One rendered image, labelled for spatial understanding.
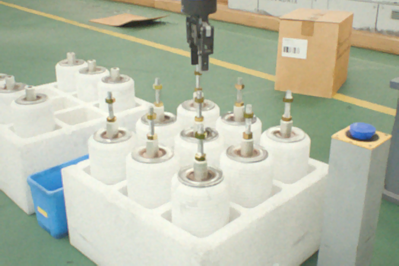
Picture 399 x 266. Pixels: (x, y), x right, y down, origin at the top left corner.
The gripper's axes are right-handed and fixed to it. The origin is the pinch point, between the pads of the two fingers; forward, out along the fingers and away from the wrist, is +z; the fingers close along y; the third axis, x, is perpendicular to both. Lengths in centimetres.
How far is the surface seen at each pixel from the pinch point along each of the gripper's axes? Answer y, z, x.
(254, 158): 28.8, 9.6, 1.5
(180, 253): 38.5, 19.0, -14.3
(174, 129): 9.8, 10.8, -8.2
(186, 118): 2.9, 11.4, -3.9
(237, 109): 10.9, 7.5, 5.0
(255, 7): -220, 25, 103
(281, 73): -76, 29, 56
